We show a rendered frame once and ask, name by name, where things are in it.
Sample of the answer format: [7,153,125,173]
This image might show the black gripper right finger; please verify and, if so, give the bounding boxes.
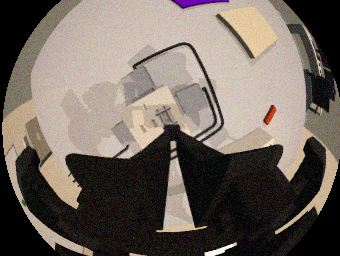
[175,129,283,228]

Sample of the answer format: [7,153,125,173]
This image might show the purple rectangular block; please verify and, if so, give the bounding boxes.
[174,0,230,8]

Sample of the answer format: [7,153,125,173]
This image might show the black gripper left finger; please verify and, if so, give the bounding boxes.
[65,131,171,230]

